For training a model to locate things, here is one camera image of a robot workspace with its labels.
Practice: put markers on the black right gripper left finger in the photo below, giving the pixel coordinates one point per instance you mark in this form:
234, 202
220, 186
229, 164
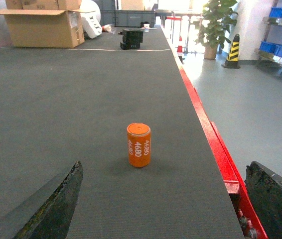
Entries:
46, 214

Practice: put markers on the potted green plant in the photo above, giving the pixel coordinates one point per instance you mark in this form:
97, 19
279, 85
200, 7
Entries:
218, 18

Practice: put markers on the yellow black traffic cone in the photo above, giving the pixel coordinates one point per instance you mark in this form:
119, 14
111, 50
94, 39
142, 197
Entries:
232, 59

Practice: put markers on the grey plastic crate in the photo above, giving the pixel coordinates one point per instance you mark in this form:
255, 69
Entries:
127, 13

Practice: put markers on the stack of black boxes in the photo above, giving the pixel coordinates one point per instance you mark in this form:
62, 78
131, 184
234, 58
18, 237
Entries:
131, 39

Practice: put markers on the orange 4680 cylinder cap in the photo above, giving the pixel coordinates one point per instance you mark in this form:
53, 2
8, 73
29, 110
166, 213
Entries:
139, 144

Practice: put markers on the steel shelf rack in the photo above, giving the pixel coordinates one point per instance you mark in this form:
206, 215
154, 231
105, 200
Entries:
280, 42

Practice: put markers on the open cardboard box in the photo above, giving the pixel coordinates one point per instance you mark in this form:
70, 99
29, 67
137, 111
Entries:
46, 24

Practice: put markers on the red metal table frame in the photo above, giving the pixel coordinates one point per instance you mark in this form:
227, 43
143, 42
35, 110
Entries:
250, 223

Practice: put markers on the red white traffic cone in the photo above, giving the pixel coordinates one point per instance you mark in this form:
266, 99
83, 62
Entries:
180, 50

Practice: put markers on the white bag with lettering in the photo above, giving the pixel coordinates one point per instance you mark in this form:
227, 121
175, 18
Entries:
91, 18

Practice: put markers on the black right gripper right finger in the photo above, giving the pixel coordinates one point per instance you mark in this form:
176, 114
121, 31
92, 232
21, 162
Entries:
265, 192

